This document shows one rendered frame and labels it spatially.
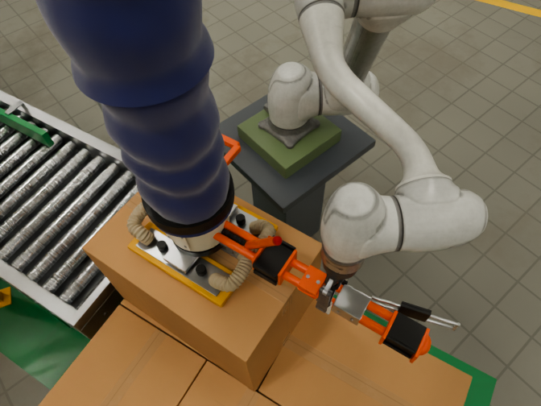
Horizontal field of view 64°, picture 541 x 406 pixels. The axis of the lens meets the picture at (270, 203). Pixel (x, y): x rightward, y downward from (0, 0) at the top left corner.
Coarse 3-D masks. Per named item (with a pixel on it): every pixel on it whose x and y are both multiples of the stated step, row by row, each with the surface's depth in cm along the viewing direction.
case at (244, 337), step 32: (96, 256) 126; (128, 256) 126; (224, 256) 125; (320, 256) 130; (128, 288) 134; (160, 288) 120; (256, 288) 119; (288, 288) 119; (160, 320) 145; (192, 320) 115; (224, 320) 114; (256, 320) 114; (288, 320) 133; (224, 352) 116; (256, 352) 114; (256, 384) 138
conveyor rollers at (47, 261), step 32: (0, 128) 210; (32, 160) 199; (96, 160) 197; (0, 192) 190; (64, 192) 188; (96, 192) 190; (32, 224) 179; (64, 224) 181; (0, 256) 171; (32, 256) 173
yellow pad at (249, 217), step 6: (240, 210) 130; (246, 210) 130; (234, 216) 129; (240, 216) 126; (246, 216) 128; (252, 216) 128; (258, 216) 129; (234, 222) 127; (240, 222) 125; (246, 222) 127; (270, 222) 128; (246, 228) 126; (276, 228) 127; (258, 234) 125
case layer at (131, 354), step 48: (96, 336) 153; (144, 336) 153; (336, 336) 151; (96, 384) 144; (144, 384) 144; (192, 384) 143; (240, 384) 143; (288, 384) 143; (336, 384) 142; (384, 384) 142; (432, 384) 142
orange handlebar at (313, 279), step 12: (228, 144) 130; (228, 156) 126; (228, 228) 113; (240, 228) 113; (228, 240) 111; (240, 252) 110; (252, 252) 109; (300, 264) 107; (288, 276) 105; (312, 276) 104; (324, 276) 104; (300, 288) 104; (312, 288) 103; (384, 312) 100; (372, 324) 98
